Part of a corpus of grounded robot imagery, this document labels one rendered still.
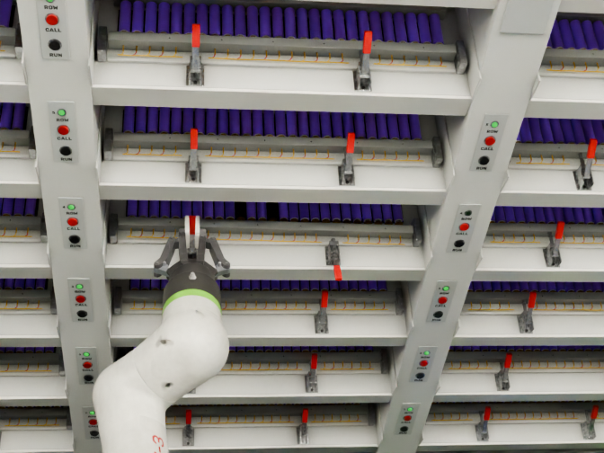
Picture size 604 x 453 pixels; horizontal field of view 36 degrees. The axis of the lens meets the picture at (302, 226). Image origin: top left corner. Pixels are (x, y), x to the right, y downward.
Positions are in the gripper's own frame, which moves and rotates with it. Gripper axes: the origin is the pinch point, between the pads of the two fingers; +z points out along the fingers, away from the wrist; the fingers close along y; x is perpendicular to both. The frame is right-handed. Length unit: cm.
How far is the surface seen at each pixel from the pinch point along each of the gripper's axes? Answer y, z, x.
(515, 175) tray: 58, -1, 13
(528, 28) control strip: 50, -13, 44
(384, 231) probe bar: 36.6, 5.8, -2.7
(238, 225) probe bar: 8.7, 6.6, -2.2
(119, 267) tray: -13.2, 0.9, -8.2
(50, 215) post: -24.3, -2.4, 4.3
